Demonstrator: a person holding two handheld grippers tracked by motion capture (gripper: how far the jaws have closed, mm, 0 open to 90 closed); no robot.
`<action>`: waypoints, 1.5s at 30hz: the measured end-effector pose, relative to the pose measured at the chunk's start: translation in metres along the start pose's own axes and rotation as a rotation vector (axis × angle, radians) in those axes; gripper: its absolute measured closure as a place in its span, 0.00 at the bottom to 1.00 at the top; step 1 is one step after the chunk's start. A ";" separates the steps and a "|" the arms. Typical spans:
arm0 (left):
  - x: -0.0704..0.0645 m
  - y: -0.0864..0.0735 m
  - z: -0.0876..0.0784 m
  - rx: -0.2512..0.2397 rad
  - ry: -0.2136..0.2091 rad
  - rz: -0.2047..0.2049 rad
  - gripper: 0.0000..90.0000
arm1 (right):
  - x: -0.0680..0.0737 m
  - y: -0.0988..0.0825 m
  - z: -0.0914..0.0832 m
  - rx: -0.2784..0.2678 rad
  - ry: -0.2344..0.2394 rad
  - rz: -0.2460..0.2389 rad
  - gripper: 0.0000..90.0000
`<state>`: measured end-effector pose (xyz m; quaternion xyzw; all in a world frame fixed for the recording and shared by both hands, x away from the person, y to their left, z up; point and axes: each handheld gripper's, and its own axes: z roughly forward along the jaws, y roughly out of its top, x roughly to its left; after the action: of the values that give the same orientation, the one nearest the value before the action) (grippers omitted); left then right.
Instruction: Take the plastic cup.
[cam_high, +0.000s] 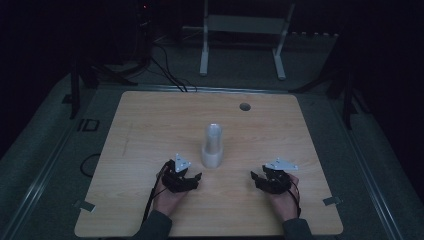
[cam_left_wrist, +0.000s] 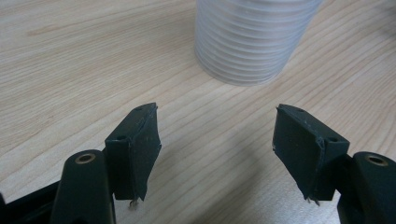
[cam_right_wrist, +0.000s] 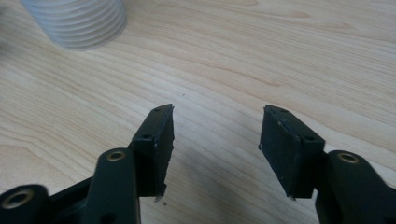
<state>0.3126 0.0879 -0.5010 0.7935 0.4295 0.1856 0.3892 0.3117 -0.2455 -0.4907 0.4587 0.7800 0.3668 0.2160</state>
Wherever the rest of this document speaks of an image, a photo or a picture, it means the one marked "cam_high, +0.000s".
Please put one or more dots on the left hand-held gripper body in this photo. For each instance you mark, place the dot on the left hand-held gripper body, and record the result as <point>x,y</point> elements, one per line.
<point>175,181</point>

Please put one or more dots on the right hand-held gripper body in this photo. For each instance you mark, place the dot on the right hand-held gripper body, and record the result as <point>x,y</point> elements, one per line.
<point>279,181</point>

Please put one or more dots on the person's left hand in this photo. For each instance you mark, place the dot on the person's left hand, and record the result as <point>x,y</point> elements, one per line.
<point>168,201</point>

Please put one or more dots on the person's right hand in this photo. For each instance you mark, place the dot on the person's right hand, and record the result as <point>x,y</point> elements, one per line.
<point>283,205</point>

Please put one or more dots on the grey tape piece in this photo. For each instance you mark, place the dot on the grey tape piece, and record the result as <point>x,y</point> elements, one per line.
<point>332,200</point>
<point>85,205</point>

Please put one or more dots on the black metal stand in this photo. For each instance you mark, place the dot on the black metal stand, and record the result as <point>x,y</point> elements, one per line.
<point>75,90</point>
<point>348,100</point>

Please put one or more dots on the white metal stand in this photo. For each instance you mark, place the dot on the white metal stand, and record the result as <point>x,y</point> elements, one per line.
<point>243,25</point>

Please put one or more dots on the dark equipment with red light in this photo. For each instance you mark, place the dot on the dark equipment with red light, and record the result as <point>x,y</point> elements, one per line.
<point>145,23</point>

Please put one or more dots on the metal floor rail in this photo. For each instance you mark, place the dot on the metal floor rail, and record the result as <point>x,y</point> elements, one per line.
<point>36,183</point>
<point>370,176</point>

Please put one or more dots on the black rectangular floor frame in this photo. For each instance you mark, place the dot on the black rectangular floor frame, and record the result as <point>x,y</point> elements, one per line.
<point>89,125</point>

